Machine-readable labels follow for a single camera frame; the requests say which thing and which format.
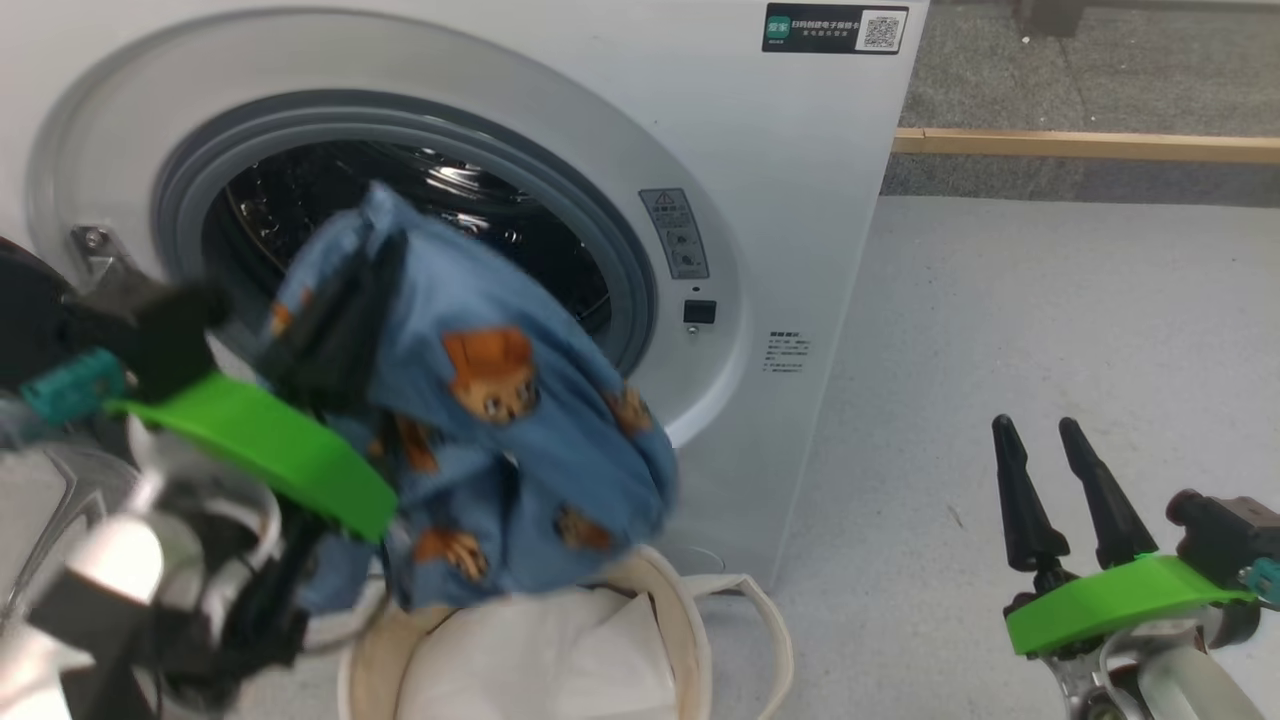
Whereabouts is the steel washer drum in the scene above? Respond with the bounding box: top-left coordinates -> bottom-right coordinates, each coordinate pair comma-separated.
200,140 -> 613,351

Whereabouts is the white cloth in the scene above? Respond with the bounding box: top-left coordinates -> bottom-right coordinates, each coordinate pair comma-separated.
395,590 -> 681,720

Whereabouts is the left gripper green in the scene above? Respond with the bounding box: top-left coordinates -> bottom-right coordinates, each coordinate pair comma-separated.
105,232 -> 409,546

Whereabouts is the teal plug cable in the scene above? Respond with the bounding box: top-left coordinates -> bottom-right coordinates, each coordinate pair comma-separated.
1240,558 -> 1280,609
0,348 -> 126,441

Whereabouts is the grey furniture base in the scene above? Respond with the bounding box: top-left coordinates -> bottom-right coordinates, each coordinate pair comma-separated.
1015,0 -> 1091,39

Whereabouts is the white front-load washing machine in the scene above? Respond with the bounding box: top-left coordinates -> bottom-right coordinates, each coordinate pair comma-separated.
0,0 -> 931,591

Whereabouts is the right teal plug cable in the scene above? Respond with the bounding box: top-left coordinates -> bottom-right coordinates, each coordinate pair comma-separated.
1240,558 -> 1280,609

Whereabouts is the left teal plug cable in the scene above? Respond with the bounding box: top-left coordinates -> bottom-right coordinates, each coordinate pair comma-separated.
0,348 -> 126,441

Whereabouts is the cream canvas laundry basket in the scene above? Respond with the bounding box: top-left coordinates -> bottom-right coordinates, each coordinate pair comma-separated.
335,545 -> 796,720

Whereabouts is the grey warning sticker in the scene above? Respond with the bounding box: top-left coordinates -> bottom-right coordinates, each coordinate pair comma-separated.
639,187 -> 711,281

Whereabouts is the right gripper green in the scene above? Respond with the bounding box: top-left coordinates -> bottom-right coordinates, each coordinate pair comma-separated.
992,415 -> 1256,658

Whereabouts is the grey rubber door seal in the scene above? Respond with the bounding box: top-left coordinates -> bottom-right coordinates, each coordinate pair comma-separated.
152,90 -> 658,381

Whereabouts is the black QR code sticker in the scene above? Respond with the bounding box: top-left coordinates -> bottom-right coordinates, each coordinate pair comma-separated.
762,3 -> 910,55

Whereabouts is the blue cartoon print garment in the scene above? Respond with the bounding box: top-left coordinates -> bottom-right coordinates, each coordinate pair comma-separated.
255,180 -> 683,613

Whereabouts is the metal door hinge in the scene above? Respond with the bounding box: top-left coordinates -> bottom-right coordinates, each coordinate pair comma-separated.
70,225 -> 141,286

